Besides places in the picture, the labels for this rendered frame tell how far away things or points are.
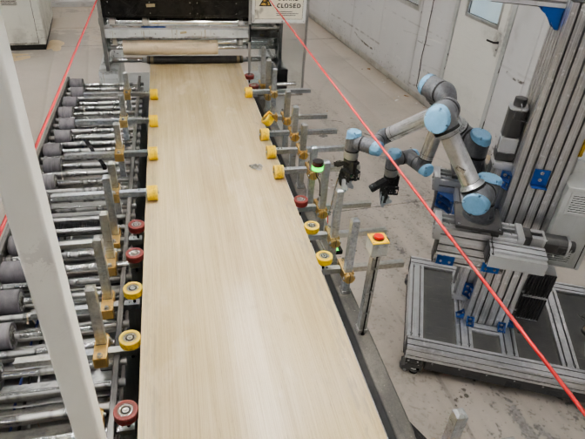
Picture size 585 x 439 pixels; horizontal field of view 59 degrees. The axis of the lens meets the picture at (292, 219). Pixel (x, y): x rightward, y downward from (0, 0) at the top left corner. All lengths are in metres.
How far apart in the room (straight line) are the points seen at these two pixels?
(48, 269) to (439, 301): 2.80
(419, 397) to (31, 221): 2.60
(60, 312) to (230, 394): 1.04
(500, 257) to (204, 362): 1.46
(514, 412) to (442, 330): 0.57
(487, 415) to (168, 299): 1.87
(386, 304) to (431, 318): 0.43
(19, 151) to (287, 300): 1.59
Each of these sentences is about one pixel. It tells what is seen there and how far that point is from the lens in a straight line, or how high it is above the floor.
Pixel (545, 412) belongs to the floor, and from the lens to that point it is 3.37.
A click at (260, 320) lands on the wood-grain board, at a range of 2.13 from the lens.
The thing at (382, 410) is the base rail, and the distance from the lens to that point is 2.19.
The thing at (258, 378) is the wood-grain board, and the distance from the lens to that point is 1.94.
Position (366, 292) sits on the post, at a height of 0.95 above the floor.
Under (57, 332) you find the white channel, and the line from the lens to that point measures 0.99.
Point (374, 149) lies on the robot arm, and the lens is 2.57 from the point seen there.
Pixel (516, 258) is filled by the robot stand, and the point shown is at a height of 0.95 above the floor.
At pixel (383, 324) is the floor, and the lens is 3.47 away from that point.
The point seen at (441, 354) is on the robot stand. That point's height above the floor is 0.22.
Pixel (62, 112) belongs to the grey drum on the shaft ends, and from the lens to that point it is 4.18.
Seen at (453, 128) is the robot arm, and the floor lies 1.51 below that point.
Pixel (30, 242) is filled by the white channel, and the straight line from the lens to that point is 0.87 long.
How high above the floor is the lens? 2.42
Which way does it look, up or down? 34 degrees down
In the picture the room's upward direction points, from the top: 4 degrees clockwise
